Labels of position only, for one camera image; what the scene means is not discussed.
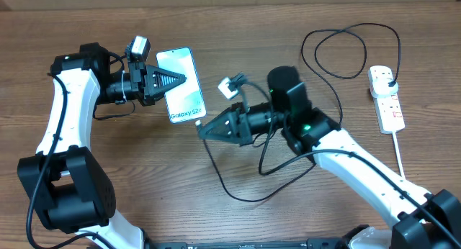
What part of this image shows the white power strip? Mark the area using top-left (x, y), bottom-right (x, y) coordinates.
top-left (367, 65), bottom-right (405, 134)

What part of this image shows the black charger cable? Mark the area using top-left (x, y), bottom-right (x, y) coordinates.
top-left (194, 22), bottom-right (402, 203)

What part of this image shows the smartphone with lit screen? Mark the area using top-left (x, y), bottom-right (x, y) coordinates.
top-left (156, 47), bottom-right (207, 124)

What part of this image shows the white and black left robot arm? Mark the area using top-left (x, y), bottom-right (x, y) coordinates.
top-left (17, 37), bottom-right (186, 248)

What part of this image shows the white charger plug adapter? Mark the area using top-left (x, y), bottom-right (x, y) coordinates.
top-left (370, 78), bottom-right (398, 99)

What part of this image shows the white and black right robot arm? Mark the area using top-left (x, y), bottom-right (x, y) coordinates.
top-left (196, 65), bottom-right (460, 248)

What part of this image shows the white power strip cord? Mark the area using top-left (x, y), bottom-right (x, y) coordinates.
top-left (391, 132), bottom-right (407, 180)

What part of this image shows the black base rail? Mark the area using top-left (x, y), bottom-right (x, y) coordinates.
top-left (144, 237), bottom-right (349, 249)

